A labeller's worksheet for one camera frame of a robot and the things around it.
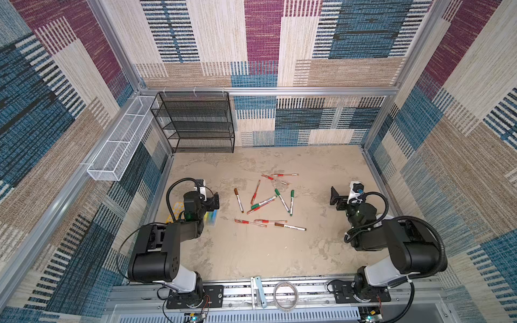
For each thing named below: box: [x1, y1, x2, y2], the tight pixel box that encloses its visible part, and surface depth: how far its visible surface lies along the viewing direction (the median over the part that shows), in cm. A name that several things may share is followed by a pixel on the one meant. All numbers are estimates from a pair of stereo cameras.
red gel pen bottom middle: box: [253, 219, 289, 223], surface depth 93 cm
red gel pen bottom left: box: [234, 218, 268, 228], surface depth 93 cm
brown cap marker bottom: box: [274, 222, 307, 231], surface depth 91 cm
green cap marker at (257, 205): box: [250, 194, 279, 210], surface depth 99 cm
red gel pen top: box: [270, 173, 300, 177], surface depth 110 cm
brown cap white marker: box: [233, 187, 245, 214], surface depth 101 cm
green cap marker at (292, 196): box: [289, 189, 295, 217], surface depth 101 cm
